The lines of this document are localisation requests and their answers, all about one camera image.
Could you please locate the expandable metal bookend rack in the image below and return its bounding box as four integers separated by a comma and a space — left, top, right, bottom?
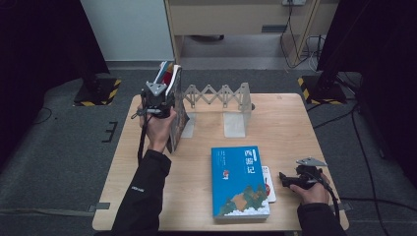
173, 82, 254, 139

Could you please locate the light wooden desk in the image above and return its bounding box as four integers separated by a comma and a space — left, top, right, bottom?
163, 0, 340, 67

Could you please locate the right hand-held gripper black cable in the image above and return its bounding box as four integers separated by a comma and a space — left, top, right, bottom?
311, 172, 340, 219

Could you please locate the thin black floor cable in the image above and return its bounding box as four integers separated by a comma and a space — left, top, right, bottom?
32, 106, 53, 126

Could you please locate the person's left hand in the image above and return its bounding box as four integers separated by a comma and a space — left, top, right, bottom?
140, 107, 178, 153

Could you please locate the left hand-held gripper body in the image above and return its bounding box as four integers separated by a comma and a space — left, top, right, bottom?
140, 82, 176, 119

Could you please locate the tangle of thin cables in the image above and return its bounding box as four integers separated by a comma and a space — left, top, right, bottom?
299, 34, 328, 72

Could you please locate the hazard striped stand base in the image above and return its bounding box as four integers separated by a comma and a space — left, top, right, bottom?
297, 74, 348, 106
72, 77, 122, 107

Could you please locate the left hand-held gripper black cable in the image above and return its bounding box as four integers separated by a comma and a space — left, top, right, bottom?
130, 107, 155, 165

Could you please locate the person's right hand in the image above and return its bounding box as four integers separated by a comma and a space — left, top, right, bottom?
290, 175, 329, 206

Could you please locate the long black floor cable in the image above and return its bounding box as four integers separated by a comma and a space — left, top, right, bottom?
350, 107, 383, 236

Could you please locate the black floor tape mark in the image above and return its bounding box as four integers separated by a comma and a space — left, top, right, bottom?
101, 121, 119, 144

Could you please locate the long grey tape strip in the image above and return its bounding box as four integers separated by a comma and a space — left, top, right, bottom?
0, 207, 96, 218

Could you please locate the hand-held gripper black cable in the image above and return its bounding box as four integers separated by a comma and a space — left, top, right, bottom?
311, 172, 340, 219
130, 107, 155, 165

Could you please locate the black power cable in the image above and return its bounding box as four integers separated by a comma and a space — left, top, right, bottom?
279, 3, 304, 69

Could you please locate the white cabinet panel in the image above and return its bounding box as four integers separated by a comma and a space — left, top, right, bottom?
79, 0, 175, 62

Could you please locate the thick blue book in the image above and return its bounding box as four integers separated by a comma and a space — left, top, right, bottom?
210, 146, 271, 220

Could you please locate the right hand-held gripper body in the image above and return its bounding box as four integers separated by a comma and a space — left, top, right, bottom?
294, 156, 328, 191

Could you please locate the dark curtain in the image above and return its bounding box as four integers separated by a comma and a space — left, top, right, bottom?
0, 0, 110, 165
316, 0, 417, 180

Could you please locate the white caterpillar picture book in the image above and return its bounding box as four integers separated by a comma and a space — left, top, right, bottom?
261, 165, 277, 204

